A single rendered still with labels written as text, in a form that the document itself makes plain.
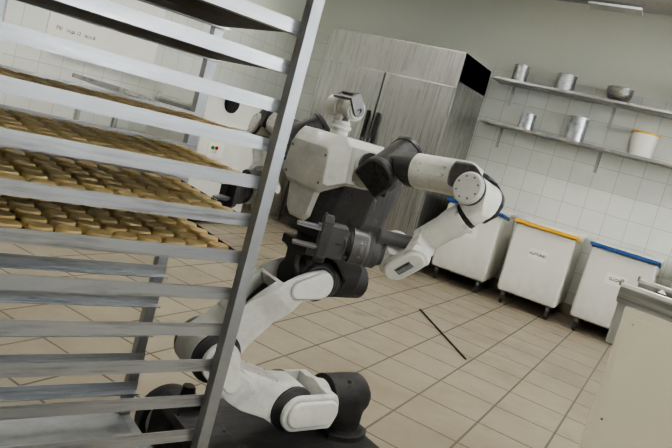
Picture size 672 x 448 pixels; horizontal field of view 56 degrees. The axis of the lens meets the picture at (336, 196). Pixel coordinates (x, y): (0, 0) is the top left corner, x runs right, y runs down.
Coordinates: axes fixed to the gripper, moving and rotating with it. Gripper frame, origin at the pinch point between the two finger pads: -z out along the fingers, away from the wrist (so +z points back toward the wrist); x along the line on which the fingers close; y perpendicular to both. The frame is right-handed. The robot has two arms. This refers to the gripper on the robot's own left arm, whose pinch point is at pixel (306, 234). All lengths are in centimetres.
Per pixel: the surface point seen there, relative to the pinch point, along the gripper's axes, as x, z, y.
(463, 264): -64, 195, -393
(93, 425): -71, -41, -22
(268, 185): 10.3, -12.4, 8.2
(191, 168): 10.5, -29.4, 14.6
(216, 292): -16.8, -17.7, 7.9
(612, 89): 121, 276, -383
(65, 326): -26, -45, 24
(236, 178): 10.2, -19.7, 9.0
